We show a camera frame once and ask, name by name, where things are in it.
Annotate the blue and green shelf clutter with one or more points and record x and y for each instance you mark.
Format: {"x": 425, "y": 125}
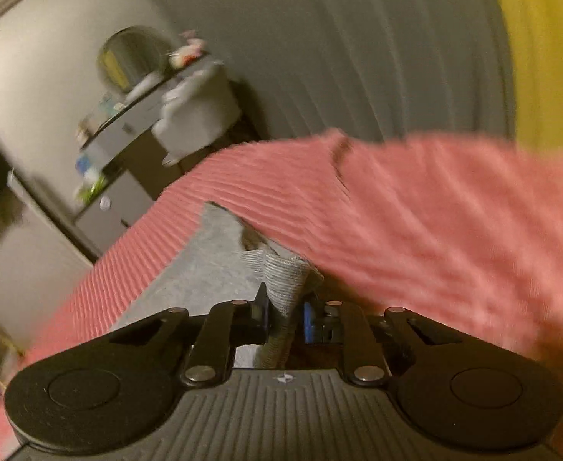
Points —
{"x": 89, "y": 177}

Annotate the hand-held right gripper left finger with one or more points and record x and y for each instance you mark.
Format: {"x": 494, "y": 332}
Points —
{"x": 262, "y": 314}

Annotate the yellow curtain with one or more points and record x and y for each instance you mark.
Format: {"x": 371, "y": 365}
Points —
{"x": 540, "y": 57}

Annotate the grey pants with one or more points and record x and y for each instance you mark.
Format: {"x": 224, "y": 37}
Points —
{"x": 204, "y": 269}

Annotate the pink ribbed bed sheet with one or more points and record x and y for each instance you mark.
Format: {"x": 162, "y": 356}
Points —
{"x": 430, "y": 230}

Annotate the round mirror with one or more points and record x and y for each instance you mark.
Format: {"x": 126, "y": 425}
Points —
{"x": 128, "y": 57}

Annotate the grey dressing table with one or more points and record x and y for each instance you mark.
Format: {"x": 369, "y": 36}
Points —
{"x": 132, "y": 129}

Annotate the white cloth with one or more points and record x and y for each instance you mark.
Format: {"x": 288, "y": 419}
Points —
{"x": 195, "y": 110}

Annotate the pink and white toiletries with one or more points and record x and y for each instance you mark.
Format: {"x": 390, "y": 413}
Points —
{"x": 188, "y": 50}

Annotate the white cabinet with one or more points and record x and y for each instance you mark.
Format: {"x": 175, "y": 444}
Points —
{"x": 27, "y": 249}

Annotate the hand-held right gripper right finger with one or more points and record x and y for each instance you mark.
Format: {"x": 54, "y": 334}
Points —
{"x": 309, "y": 322}

